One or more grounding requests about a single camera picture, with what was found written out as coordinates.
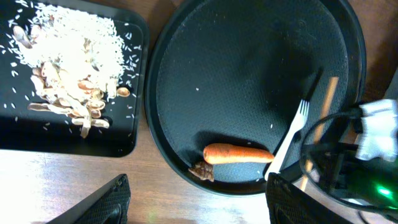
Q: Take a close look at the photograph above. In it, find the white plastic fork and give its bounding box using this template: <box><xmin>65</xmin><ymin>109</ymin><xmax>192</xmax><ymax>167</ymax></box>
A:
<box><xmin>264</xmin><ymin>100</ymin><xmax>310</xmax><ymax>181</ymax></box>

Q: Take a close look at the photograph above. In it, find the orange carrot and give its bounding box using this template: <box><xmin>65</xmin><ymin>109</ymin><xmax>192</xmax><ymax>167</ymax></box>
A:
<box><xmin>203</xmin><ymin>143</ymin><xmax>274</xmax><ymax>165</ymax></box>

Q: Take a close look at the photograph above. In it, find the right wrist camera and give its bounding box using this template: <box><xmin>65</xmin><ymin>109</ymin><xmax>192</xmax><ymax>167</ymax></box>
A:
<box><xmin>356</xmin><ymin>99</ymin><xmax>397</xmax><ymax>162</ymax></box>

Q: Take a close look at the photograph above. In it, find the right black cable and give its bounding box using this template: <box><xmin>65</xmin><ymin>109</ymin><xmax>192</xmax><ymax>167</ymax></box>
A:
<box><xmin>298</xmin><ymin>107</ymin><xmax>398</xmax><ymax>218</ymax></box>

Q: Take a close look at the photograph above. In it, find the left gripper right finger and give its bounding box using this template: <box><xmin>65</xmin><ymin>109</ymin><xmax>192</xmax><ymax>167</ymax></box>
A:
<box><xmin>266</xmin><ymin>173</ymin><xmax>350</xmax><ymax>224</ymax></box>

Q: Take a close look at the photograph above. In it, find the black round tray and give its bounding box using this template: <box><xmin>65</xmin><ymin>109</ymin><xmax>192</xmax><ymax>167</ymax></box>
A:
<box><xmin>145</xmin><ymin>0</ymin><xmax>366</xmax><ymax>196</ymax></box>

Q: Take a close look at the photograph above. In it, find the brown food scrap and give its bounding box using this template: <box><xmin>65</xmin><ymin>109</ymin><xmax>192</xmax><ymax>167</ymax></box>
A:
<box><xmin>188</xmin><ymin>161</ymin><xmax>215</xmax><ymax>182</ymax></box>

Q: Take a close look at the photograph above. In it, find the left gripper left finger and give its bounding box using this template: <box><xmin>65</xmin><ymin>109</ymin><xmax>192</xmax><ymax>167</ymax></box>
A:
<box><xmin>49</xmin><ymin>174</ymin><xmax>131</xmax><ymax>224</ymax></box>

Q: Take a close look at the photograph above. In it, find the pile of rice and shells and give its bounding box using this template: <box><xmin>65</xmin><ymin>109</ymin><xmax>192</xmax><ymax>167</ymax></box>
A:
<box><xmin>9</xmin><ymin>1</ymin><xmax>135</xmax><ymax>138</ymax></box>

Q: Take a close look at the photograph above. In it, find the black rectangular tray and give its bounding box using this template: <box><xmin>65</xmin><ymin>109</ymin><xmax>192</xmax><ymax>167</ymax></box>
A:
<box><xmin>1</xmin><ymin>1</ymin><xmax>149</xmax><ymax>157</ymax></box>

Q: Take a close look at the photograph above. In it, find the wooden chopstick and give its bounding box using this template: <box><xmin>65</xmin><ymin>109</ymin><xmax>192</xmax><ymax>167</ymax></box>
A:
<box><xmin>299</xmin><ymin>77</ymin><xmax>339</xmax><ymax>192</ymax></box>

